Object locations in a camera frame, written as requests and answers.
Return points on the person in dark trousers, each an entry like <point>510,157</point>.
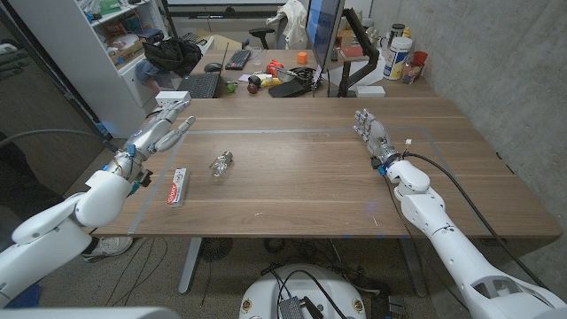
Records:
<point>22,186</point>

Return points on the grey table leg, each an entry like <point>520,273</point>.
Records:
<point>413,266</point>
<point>189,266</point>

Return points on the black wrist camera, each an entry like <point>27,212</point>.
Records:
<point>142,178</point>
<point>375,163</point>

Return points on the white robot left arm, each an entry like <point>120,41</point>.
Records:
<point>53,235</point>

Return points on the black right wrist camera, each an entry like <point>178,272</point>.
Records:
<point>375,163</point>

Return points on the orange red toy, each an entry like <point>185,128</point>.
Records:
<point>274,67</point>

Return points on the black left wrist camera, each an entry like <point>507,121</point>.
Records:
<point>142,178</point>

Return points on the black backpack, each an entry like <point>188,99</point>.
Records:
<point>173,55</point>

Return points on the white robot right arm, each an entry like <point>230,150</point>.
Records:
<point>452,248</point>

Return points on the toothpaste box red and white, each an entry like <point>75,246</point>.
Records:
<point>178,188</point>

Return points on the white shelf unit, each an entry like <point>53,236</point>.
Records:
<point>75,66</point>

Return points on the small clear bottle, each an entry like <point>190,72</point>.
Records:
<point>220,165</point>

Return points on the grey gloved person hand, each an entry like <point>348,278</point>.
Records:
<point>11,64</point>

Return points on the dark laptop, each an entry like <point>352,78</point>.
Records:
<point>199,86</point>

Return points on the white wipes canister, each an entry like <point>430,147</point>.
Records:
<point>396,59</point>

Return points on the white robot torso base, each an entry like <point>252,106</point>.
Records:
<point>266,292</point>

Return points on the white power strip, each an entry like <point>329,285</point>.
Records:
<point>168,96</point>

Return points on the small white box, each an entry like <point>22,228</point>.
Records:
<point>370,91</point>

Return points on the black computer mouse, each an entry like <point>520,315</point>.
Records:
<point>213,67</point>

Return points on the green ball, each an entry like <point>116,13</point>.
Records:
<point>230,87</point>

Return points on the dark red ball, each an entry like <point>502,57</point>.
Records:
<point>252,88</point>

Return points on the red cup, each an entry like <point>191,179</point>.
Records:
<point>421,59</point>

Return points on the black round floor fan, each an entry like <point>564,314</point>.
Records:
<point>217,249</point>

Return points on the yellow banana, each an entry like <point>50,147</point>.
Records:
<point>272,82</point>

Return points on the red book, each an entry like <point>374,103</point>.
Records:
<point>352,52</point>

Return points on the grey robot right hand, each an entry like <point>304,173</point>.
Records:
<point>376,135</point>

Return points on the white sneaker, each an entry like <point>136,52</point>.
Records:
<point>111,246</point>

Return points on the black keyboard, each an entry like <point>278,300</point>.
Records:
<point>238,59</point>

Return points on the clear plastic cup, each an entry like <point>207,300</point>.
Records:
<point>257,55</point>

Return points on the orange cube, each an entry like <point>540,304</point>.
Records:
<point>302,58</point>

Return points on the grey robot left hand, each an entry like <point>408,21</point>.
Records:
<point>148,135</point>

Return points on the metal bowl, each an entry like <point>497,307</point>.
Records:
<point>285,74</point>

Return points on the computer monitor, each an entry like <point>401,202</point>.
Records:
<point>321,31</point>

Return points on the white jacket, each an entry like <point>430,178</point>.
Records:
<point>294,22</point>

